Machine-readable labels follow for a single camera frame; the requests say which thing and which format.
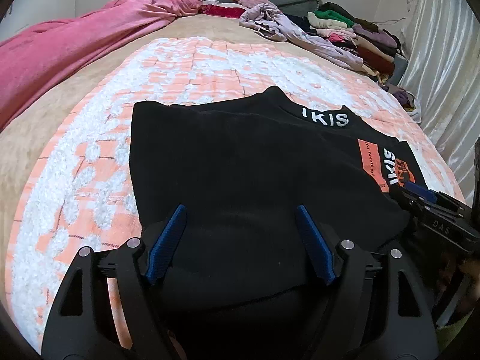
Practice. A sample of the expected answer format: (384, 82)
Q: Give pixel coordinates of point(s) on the white wardrobe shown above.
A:
(24, 13)

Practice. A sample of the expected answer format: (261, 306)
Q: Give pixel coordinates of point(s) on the stack of folded clothes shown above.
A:
(380, 50)

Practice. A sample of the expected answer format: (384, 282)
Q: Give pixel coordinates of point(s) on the pink velvet duvet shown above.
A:
(37, 59)

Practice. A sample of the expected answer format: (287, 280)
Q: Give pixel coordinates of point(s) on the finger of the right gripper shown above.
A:
(420, 191)
(408, 200)

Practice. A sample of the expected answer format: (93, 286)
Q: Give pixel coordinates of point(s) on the lilac crumpled garment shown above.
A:
(269, 22)

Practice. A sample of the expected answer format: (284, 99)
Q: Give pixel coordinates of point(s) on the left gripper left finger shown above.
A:
(107, 304)

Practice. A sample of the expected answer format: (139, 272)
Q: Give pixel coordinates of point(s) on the bag with purple clothes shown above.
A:
(407, 100)

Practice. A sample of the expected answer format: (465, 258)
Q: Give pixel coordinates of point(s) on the beige bed sheet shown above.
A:
(25, 137)

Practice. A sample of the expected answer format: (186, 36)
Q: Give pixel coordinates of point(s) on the white satin curtain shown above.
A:
(442, 41)

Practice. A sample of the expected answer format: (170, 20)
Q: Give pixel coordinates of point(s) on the person's right hand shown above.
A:
(463, 290)

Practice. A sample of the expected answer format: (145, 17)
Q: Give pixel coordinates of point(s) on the black IKISS sweater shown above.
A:
(240, 284)

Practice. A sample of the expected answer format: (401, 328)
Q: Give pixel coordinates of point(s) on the green sleeve forearm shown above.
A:
(446, 334)

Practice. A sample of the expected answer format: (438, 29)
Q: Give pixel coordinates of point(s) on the orange white plush blanket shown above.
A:
(78, 192)

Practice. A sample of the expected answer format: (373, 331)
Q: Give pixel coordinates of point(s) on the red garment near headboard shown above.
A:
(214, 8)

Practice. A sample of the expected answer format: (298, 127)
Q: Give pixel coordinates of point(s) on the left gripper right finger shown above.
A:
(372, 307)

